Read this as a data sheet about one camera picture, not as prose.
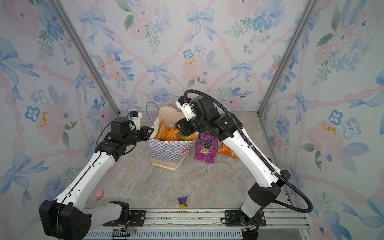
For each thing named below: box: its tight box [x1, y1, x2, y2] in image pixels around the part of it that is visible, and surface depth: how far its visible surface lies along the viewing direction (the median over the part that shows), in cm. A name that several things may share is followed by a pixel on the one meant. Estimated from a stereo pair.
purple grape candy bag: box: [194, 132, 219, 164], surface depth 95 cm
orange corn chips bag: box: [218, 141, 238, 159], surface depth 98 cm
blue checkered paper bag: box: [149, 106, 199, 171], surface depth 80 cm
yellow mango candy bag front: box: [161, 128, 175, 142], surface depth 94 cm
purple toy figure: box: [178, 196, 188, 209], surface depth 77 cm
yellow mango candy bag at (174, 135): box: [165, 127, 197, 142], surface depth 90 cm
